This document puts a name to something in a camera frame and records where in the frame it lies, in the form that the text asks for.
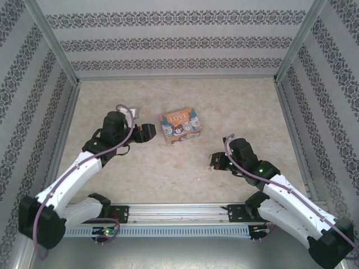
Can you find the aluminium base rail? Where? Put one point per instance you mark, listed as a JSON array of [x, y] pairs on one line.
[[179, 210]]

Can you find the right controller board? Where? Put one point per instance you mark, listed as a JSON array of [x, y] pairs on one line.
[[256, 229]]

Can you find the aluminium left floor rail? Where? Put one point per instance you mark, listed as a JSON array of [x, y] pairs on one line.
[[68, 117]]

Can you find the orange bear print tin box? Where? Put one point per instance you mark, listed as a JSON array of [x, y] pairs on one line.
[[181, 127]]

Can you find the black right mount plate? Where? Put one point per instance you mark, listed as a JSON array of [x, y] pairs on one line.
[[234, 214]]

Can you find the aluminium left corner post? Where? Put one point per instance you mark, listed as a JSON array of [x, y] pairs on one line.
[[53, 42]]

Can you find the aluminium floor rail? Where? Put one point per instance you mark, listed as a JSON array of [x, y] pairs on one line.
[[176, 77], [68, 117], [292, 126]]

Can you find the aluminium back floor rail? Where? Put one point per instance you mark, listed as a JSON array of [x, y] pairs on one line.
[[176, 77]]

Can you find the aluminium right corner post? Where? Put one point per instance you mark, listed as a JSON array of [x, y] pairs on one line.
[[298, 42]]

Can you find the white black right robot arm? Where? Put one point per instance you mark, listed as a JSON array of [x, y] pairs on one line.
[[291, 207]]

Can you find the black mount plate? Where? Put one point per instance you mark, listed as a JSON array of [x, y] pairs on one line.
[[123, 214], [234, 214]]

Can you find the aluminium corner post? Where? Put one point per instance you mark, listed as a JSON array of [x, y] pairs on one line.
[[53, 42], [298, 42]]

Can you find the aluminium right floor rail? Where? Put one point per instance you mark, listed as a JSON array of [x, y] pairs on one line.
[[292, 126]]

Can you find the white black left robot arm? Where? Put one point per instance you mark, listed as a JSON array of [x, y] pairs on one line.
[[73, 173]]

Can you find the left controller board green light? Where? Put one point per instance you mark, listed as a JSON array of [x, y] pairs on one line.
[[106, 231]]

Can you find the black left mount plate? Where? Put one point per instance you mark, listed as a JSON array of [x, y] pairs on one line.
[[123, 214]]

